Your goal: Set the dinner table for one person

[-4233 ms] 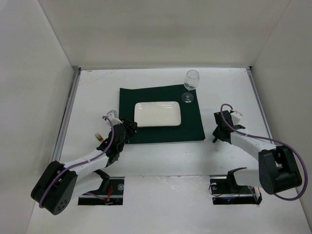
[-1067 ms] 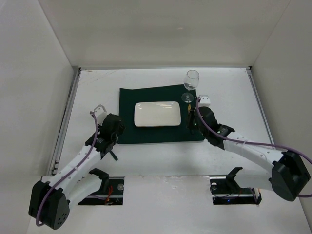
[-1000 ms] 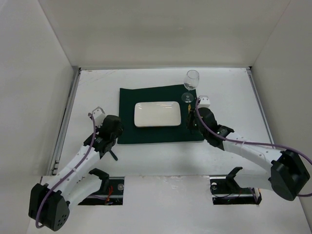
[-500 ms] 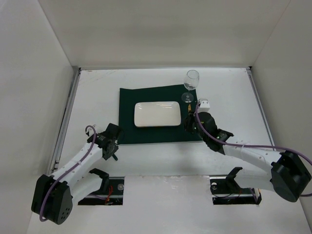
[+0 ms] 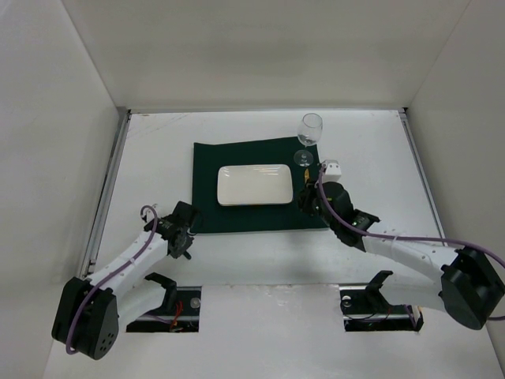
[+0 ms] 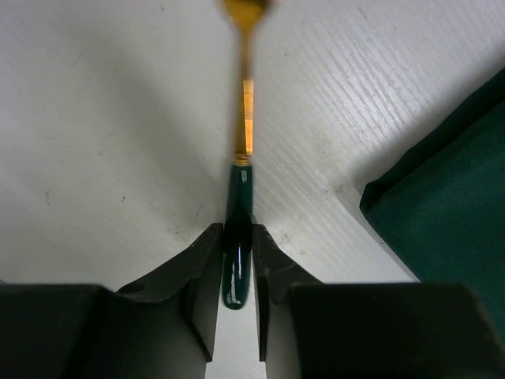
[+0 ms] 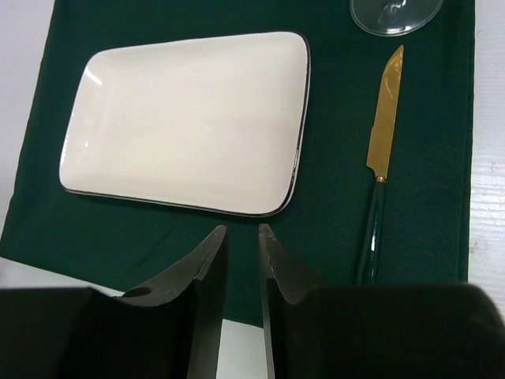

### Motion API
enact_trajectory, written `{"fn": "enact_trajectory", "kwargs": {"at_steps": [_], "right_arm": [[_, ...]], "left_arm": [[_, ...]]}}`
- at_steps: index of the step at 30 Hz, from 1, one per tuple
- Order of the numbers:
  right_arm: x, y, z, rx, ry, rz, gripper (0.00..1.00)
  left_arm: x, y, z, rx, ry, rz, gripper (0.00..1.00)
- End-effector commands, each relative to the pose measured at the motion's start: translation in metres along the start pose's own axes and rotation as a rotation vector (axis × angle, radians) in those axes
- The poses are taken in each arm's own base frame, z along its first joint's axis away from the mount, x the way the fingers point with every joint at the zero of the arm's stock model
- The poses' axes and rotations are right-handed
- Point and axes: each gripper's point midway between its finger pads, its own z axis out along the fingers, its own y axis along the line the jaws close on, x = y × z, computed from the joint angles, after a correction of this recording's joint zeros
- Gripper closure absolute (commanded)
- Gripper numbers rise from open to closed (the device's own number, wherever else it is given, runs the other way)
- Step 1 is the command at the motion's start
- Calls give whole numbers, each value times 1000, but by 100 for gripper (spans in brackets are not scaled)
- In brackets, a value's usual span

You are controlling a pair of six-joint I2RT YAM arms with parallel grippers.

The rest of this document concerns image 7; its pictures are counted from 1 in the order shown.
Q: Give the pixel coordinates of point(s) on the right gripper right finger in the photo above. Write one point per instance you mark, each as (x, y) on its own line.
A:
(313, 329)

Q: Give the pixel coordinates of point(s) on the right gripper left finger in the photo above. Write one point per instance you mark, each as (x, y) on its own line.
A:
(167, 327)

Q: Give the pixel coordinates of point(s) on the dark green cloth napkin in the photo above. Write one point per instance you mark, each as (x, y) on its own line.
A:
(120, 244)

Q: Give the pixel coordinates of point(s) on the gold knife green handle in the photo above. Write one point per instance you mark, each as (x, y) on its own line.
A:
(378, 159)

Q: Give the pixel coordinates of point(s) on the white rectangular ceramic plate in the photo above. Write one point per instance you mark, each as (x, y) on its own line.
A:
(213, 124)

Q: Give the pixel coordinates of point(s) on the clear wine glass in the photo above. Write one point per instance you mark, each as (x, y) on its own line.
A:
(393, 18)

